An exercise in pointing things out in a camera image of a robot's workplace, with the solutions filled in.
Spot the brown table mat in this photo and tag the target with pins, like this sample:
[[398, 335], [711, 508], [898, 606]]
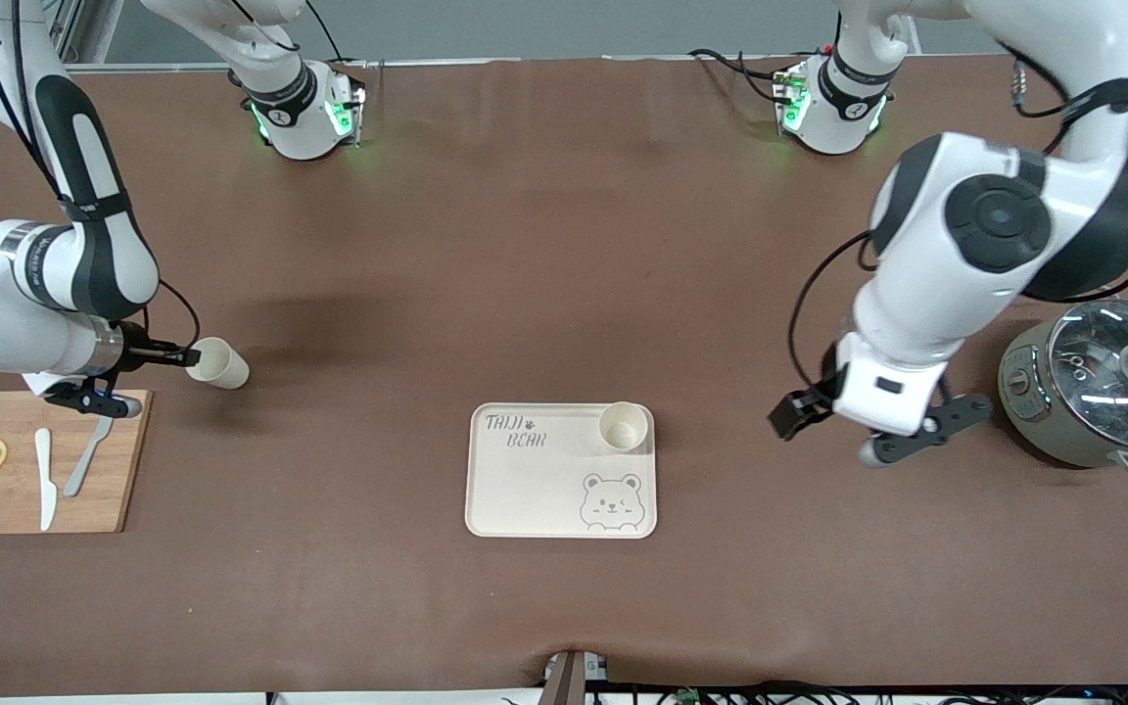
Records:
[[564, 245]]

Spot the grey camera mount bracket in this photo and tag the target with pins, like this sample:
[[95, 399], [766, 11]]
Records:
[[564, 685]]

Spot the white plastic knife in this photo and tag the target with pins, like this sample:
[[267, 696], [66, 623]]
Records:
[[43, 470]]

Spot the aluminium frame structure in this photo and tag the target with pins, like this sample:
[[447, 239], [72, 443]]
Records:
[[65, 34]]

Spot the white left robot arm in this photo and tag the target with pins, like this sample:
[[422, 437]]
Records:
[[916, 294]]

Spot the pale green electric cooking pot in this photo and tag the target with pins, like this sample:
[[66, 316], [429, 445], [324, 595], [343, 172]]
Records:
[[1034, 411]]

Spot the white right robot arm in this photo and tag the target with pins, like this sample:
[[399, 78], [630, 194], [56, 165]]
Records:
[[94, 255]]

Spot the grey plastic knife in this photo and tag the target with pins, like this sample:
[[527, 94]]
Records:
[[84, 465]]

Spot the wooden cutting board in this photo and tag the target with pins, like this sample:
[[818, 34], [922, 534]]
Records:
[[6, 490]]

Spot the white IKEA cup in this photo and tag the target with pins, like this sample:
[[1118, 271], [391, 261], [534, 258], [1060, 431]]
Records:
[[623, 426], [221, 364]]

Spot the cream bear print tray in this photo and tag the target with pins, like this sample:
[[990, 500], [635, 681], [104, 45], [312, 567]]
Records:
[[544, 490]]

